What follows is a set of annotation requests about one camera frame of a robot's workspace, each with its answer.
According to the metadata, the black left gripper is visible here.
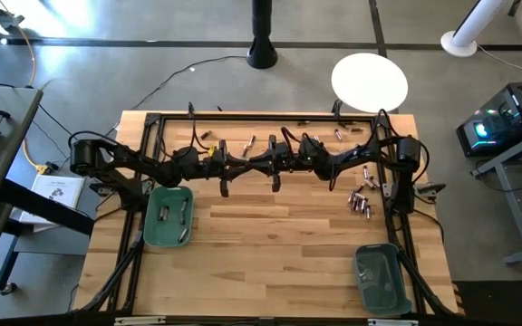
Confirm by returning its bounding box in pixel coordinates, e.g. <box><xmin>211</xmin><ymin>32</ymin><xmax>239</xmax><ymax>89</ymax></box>
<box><xmin>196</xmin><ymin>139</ymin><xmax>252</xmax><ymax>199</ymax></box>

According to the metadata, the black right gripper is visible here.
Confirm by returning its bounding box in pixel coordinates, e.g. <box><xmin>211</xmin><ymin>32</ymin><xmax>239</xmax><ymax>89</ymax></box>
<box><xmin>247</xmin><ymin>133</ymin><xmax>317</xmax><ymax>193</ymax></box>

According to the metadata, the light green plastic bin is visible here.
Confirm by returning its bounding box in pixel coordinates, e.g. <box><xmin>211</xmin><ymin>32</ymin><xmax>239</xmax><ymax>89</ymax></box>
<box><xmin>142</xmin><ymin>185</ymin><xmax>196</xmax><ymax>249</ymax></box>

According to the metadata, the white round table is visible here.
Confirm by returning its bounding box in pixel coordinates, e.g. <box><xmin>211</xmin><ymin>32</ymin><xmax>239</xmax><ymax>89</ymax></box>
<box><xmin>330</xmin><ymin>52</ymin><xmax>410</xmax><ymax>115</ymax></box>

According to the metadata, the dark teal plastic bin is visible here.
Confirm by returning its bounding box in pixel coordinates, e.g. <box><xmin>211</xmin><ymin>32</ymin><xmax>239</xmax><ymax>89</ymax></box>
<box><xmin>353</xmin><ymin>242</ymin><xmax>414</xmax><ymax>317</ymax></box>

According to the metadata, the white paper booklet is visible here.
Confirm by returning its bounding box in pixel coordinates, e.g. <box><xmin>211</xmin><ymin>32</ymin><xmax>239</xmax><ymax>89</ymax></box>
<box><xmin>17</xmin><ymin>173</ymin><xmax>86</xmax><ymax>226</ymax></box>

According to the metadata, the black lit computer tower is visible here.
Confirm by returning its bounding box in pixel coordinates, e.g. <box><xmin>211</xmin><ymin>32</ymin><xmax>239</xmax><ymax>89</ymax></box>
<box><xmin>455</xmin><ymin>81</ymin><xmax>522</xmax><ymax>158</ymax></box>

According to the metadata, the black hazard striped mat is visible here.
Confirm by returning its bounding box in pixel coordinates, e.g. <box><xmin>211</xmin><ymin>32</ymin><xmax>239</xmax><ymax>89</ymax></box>
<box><xmin>449</xmin><ymin>279</ymin><xmax>522</xmax><ymax>326</ymax></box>

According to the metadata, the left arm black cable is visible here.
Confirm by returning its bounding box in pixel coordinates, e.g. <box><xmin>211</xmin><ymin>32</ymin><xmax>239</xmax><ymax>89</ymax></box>
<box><xmin>159</xmin><ymin>118</ymin><xmax>212</xmax><ymax>159</ymax></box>

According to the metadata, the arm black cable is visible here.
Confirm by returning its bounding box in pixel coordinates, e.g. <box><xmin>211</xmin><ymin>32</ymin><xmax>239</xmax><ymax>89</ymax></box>
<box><xmin>369</xmin><ymin>107</ymin><xmax>430</xmax><ymax>185</ymax></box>
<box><xmin>159</xmin><ymin>118</ymin><xmax>212</xmax><ymax>159</ymax></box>

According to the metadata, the black floor cable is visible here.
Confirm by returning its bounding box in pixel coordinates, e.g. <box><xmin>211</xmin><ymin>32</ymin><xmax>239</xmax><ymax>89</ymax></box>
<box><xmin>128</xmin><ymin>54</ymin><xmax>249</xmax><ymax>112</ymax></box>

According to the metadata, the black floor post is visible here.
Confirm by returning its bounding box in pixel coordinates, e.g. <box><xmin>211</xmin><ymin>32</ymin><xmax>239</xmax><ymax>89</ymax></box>
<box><xmin>246</xmin><ymin>0</ymin><xmax>279</xmax><ymax>71</ymax></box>

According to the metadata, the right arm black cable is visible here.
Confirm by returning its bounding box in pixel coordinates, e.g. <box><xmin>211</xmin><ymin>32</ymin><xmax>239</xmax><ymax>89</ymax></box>
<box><xmin>369</xmin><ymin>107</ymin><xmax>430</xmax><ymax>185</ymax></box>

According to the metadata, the white aluminium bracket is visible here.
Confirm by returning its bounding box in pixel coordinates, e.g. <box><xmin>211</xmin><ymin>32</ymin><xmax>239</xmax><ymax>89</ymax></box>
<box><xmin>367</xmin><ymin>318</ymin><xmax>421</xmax><ymax>326</ymax></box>
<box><xmin>113</xmin><ymin>315</ymin><xmax>168</xmax><ymax>326</ymax></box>

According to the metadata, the black desk cable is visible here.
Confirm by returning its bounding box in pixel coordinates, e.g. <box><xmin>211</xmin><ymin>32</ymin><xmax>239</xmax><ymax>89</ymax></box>
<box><xmin>36</xmin><ymin>103</ymin><xmax>74</xmax><ymax>137</ymax></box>

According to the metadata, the yellow cable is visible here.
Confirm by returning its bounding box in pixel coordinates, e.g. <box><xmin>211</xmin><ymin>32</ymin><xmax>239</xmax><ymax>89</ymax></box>
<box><xmin>0</xmin><ymin>0</ymin><xmax>50</xmax><ymax>177</ymax></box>

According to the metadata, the white floor post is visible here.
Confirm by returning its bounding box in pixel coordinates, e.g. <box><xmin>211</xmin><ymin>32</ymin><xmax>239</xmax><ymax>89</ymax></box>
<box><xmin>440</xmin><ymin>0</ymin><xmax>510</xmax><ymax>59</ymax></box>

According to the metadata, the grey metal desk frame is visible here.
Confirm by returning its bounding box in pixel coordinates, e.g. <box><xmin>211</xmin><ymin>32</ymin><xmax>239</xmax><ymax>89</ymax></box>
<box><xmin>469</xmin><ymin>124</ymin><xmax>522</xmax><ymax>266</ymax></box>

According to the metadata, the white floor cable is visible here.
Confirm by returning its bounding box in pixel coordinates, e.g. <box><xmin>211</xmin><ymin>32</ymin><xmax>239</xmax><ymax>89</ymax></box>
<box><xmin>475</xmin><ymin>43</ymin><xmax>522</xmax><ymax>83</ymax></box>

